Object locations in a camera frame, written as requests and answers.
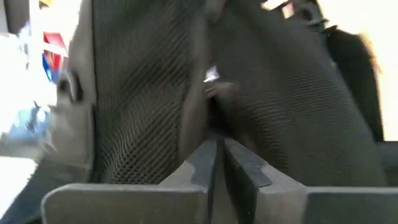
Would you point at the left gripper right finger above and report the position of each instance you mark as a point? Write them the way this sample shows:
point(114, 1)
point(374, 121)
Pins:
point(311, 208)

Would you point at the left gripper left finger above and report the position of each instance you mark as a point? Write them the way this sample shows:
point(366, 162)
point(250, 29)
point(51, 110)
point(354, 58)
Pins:
point(124, 205)

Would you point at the black backpack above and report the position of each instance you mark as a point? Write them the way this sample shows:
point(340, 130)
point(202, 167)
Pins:
point(248, 93)

